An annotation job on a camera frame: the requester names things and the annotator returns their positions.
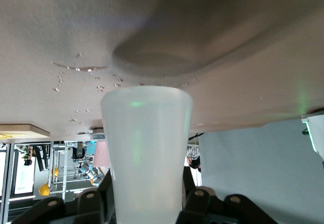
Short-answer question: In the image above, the wooden cutting board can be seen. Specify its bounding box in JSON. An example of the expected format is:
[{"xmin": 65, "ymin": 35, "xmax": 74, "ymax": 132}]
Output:
[{"xmin": 0, "ymin": 124, "xmax": 51, "ymax": 143}]

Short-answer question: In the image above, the translucent sauce bottle orange cap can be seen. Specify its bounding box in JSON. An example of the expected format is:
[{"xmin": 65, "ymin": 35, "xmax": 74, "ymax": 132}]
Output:
[{"xmin": 100, "ymin": 85, "xmax": 194, "ymax": 224}]

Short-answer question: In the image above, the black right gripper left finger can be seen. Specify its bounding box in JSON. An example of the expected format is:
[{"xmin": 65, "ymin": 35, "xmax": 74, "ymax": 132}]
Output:
[{"xmin": 75, "ymin": 169, "xmax": 116, "ymax": 224}]

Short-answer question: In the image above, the background person striped shirt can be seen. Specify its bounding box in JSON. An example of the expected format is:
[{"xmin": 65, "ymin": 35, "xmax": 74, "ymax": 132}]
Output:
[{"xmin": 186, "ymin": 145, "xmax": 202, "ymax": 169}]

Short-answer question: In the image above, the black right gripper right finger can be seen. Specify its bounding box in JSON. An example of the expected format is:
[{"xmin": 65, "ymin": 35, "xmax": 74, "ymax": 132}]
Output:
[{"xmin": 177, "ymin": 166, "xmax": 217, "ymax": 224}]

